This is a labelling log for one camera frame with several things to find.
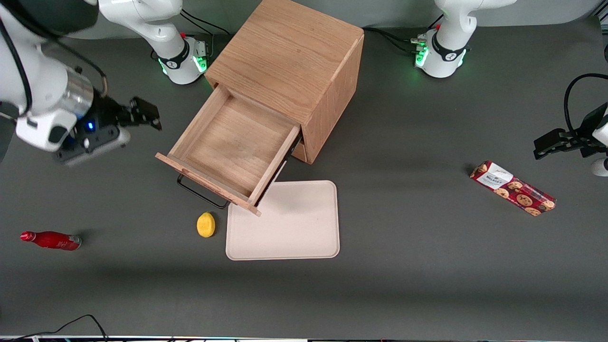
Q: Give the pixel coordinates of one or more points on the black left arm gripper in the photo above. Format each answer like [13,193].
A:
[587,126]

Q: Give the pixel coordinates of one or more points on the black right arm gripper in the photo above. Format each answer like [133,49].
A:
[108,113]

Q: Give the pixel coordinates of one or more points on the wooden drawer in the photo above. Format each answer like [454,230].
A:
[299,156]
[232,142]

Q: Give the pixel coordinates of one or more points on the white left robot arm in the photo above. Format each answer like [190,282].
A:
[441,69]

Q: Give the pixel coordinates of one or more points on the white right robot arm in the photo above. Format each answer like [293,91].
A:
[42,80]

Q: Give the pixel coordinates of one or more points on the wooden drawer cabinet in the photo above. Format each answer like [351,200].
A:
[285,47]

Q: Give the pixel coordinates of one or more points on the red cookie box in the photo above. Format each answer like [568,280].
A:
[513,189]

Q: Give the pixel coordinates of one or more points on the yellow lemon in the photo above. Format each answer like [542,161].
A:
[205,225]

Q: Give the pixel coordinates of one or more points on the red bottle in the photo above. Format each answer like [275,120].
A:
[52,240]

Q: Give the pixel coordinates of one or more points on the beige rectangular tray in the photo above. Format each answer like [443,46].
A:
[294,228]

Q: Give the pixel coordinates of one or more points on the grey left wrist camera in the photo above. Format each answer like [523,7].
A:
[601,167]

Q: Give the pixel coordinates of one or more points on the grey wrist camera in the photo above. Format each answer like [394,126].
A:
[95,147]
[601,167]

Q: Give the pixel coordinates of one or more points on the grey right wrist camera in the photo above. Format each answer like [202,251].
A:
[95,147]

